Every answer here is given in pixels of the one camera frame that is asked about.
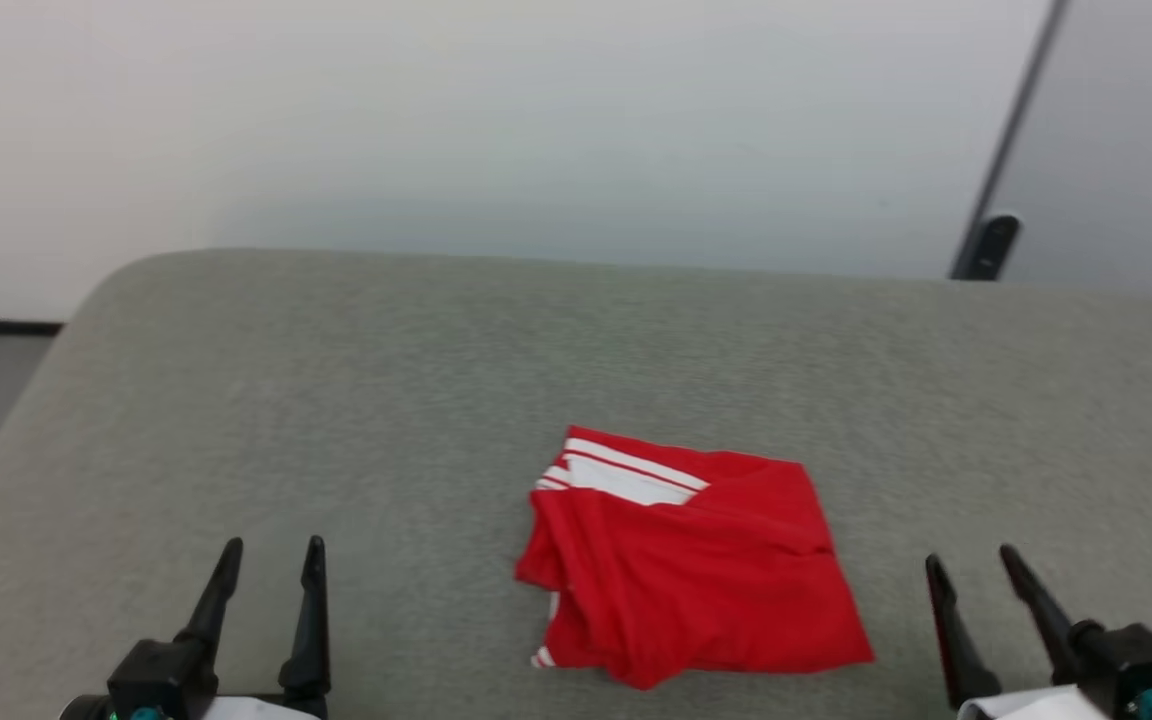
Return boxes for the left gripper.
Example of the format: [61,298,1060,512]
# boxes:
[59,535,333,720]

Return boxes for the red white basketball jersey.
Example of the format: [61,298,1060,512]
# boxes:
[513,425,878,692]

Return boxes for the grey fabric sofa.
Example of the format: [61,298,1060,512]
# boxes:
[0,247,1152,720]

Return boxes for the dark grey door frame strip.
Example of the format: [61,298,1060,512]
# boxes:
[947,0,1074,281]

